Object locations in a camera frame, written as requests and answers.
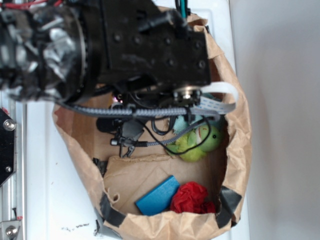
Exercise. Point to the red crumpled paper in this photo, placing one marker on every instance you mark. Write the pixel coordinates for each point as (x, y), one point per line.
(190, 197)

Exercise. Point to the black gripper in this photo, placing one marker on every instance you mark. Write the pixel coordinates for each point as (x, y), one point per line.
(145, 46)

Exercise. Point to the green plush toy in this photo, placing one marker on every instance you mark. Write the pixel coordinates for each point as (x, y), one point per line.
(199, 142)

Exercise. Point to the light blue cloth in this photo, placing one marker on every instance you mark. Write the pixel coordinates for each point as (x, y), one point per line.
(181, 124)

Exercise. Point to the aluminium frame rail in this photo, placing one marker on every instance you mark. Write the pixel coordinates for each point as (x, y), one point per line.
(13, 192)

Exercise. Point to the blue rectangular block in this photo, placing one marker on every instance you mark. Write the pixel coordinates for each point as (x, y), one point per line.
(159, 198)

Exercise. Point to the black mounting bracket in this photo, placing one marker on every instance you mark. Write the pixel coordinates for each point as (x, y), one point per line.
(7, 146)

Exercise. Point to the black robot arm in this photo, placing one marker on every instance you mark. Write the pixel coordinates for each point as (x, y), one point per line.
(61, 53)

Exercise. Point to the brown paper bag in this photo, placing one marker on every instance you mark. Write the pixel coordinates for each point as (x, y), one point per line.
(114, 183)

